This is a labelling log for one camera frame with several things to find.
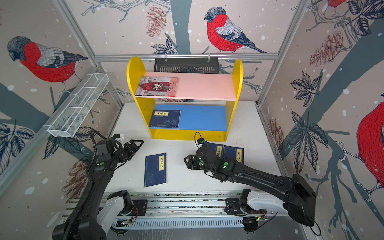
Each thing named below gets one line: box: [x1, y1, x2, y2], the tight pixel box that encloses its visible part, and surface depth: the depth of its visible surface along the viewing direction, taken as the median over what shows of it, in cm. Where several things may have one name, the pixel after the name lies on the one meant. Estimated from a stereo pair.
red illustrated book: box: [135, 76, 179, 96], surface depth 74 cm
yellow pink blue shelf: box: [127, 57, 244, 142], surface depth 77 cm
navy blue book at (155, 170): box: [143, 152, 167, 188], surface depth 87 cm
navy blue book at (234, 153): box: [223, 145, 245, 164], surface depth 95 cm
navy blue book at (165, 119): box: [149, 109, 181, 129], surface depth 94 cm
